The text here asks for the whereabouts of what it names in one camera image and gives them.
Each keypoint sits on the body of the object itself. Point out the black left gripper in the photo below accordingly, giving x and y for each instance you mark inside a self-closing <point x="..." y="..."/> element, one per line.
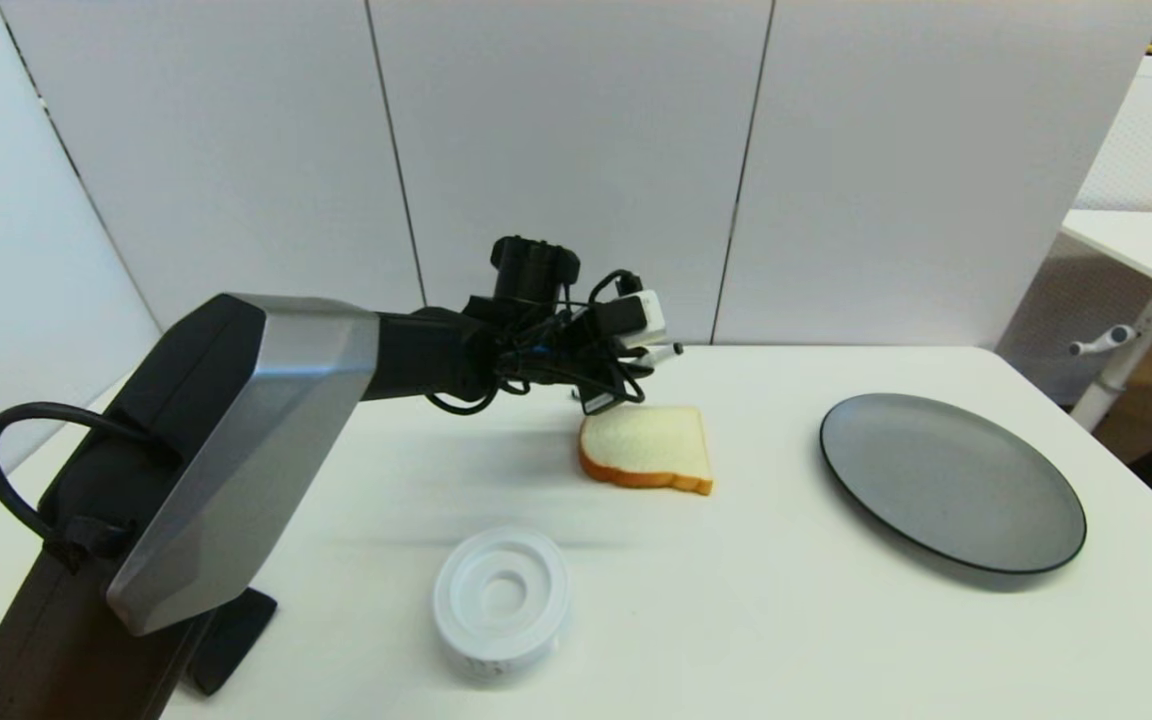
<point x="608" y="385"/>

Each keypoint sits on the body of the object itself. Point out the white marker with black cap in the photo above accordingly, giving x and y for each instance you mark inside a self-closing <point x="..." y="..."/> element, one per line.
<point x="662" y="351"/>

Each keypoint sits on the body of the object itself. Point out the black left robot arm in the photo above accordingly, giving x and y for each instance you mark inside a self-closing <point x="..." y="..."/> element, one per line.
<point x="236" y="450"/>

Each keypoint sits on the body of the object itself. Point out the white bread slice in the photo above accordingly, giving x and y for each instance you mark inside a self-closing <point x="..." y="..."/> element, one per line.
<point x="645" y="447"/>

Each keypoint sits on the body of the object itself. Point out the white round holder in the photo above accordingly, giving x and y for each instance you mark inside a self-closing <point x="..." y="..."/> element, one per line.
<point x="501" y="602"/>

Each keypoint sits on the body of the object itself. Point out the dark grey round plate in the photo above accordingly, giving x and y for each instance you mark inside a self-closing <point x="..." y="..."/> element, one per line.
<point x="951" y="482"/>

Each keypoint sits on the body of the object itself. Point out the black fabric pouch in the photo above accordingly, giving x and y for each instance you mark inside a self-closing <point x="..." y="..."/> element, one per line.
<point x="234" y="640"/>

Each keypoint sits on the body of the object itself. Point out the white side desk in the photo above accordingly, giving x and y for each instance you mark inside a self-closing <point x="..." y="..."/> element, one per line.
<point x="1151" y="255"/>

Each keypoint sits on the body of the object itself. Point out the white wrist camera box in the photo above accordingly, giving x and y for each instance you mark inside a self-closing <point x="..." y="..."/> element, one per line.
<point x="631" y="318"/>

